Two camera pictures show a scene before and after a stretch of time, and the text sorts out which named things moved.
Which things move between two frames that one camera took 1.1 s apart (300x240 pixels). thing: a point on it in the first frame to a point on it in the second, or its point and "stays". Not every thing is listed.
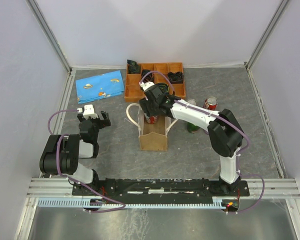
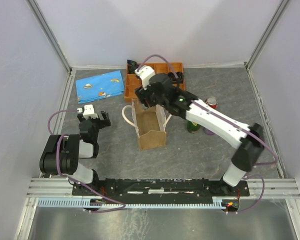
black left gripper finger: [104, 114] stays
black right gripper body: [151, 108] to [149, 94]
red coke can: [210, 103] stays
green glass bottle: [192, 128] stays
